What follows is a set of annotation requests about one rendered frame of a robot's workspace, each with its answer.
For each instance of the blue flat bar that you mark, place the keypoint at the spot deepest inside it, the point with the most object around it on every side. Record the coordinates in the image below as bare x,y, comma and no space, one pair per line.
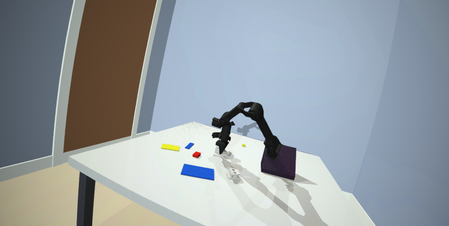
189,145

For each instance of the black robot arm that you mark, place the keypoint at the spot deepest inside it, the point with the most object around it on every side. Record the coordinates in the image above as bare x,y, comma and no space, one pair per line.
255,112

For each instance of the blue rectangular plate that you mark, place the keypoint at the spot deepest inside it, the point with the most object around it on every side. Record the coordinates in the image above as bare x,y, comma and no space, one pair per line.
196,171

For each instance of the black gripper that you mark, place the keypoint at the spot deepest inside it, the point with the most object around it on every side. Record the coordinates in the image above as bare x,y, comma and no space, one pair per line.
225,136

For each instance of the red rectangular block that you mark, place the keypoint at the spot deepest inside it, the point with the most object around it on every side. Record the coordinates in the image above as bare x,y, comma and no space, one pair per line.
196,154

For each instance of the yellow flat rectangular plate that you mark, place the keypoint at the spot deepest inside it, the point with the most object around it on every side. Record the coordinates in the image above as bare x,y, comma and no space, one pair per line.
170,147

